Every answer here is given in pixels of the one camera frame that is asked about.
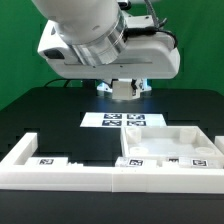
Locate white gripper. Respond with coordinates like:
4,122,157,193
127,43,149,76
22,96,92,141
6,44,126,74
38,14,180,80

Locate white square tabletop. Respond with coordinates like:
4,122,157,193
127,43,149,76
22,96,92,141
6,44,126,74
121,126,218,158

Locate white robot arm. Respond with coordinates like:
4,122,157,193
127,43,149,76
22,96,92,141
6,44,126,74
32,0,180,79

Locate white tag sheet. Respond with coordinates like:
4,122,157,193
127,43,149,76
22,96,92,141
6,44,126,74
81,112,166,128

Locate white U-shaped obstacle fence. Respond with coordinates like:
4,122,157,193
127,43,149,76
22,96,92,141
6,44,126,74
0,133,224,194

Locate black cables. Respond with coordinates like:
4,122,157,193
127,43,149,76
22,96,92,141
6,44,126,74
123,0,179,44

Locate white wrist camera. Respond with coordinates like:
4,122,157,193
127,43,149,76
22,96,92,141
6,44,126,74
44,49,64,59

